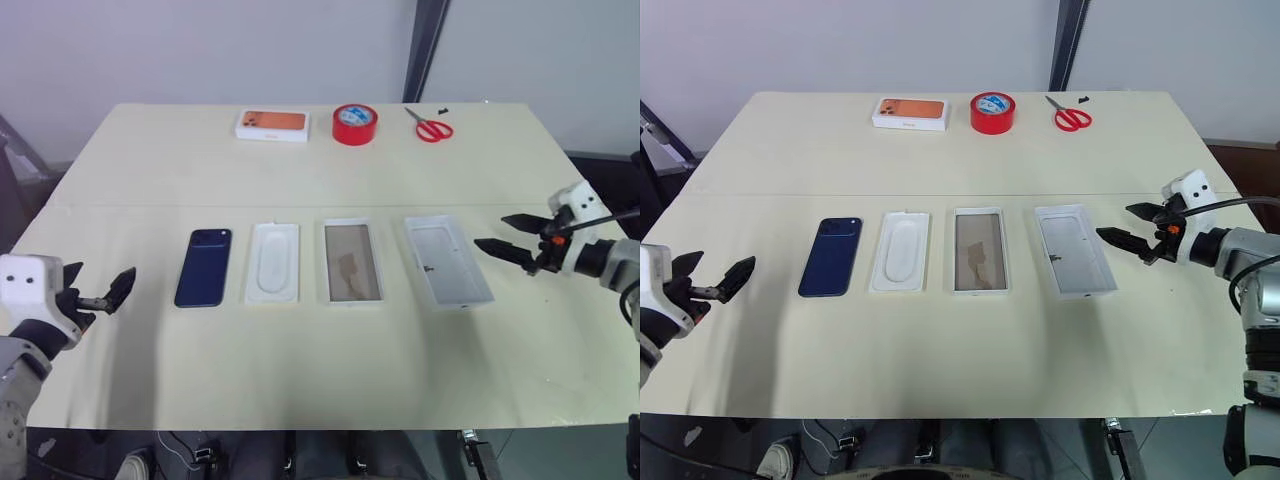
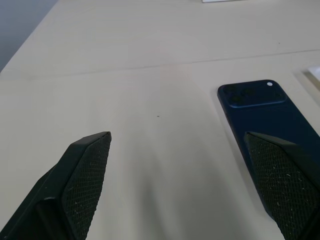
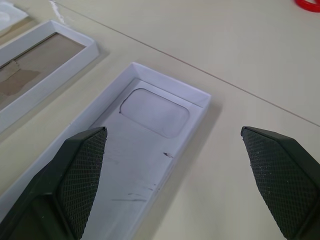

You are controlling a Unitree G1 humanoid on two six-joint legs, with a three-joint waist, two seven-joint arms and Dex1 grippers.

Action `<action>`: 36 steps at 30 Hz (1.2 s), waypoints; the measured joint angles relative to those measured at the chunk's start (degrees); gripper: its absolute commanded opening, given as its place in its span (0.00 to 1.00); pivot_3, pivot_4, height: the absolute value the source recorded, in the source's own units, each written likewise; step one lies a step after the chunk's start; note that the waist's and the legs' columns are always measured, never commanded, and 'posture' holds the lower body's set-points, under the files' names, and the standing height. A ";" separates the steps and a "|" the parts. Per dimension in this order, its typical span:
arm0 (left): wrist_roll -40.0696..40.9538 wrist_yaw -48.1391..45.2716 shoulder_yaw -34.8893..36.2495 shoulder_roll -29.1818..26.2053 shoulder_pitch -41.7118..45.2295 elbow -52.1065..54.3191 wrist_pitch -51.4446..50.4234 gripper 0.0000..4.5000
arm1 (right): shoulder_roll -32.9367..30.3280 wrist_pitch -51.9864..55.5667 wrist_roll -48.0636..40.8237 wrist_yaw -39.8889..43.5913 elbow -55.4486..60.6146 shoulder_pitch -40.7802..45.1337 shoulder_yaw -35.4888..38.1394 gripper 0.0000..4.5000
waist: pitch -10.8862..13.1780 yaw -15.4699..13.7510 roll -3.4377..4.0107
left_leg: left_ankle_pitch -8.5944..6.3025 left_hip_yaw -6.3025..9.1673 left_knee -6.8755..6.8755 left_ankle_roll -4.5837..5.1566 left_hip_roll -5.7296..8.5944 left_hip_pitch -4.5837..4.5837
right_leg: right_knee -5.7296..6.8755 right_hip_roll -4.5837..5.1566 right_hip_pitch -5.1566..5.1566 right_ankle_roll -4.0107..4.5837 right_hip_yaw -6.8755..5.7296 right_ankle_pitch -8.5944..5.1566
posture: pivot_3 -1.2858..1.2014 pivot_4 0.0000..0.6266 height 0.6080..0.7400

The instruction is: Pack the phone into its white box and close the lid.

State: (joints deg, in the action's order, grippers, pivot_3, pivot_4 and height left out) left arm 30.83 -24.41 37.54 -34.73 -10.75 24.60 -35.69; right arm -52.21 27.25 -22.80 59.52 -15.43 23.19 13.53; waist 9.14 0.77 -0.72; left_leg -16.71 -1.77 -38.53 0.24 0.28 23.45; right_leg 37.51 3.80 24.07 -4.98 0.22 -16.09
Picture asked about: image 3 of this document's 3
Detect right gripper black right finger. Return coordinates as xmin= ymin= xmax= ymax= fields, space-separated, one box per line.
xmin=240 ymin=125 xmax=320 ymax=240

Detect white item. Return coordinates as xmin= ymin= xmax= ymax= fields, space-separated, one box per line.
xmin=0 ymin=4 xmax=29 ymax=38

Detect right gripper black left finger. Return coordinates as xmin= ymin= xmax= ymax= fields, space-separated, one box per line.
xmin=0 ymin=126 xmax=108 ymax=240

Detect white box base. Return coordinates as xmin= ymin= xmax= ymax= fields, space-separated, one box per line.
xmin=0 ymin=61 xmax=212 ymax=240

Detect red handled scissors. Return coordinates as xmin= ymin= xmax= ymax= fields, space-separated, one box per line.
xmin=294 ymin=0 xmax=320 ymax=13

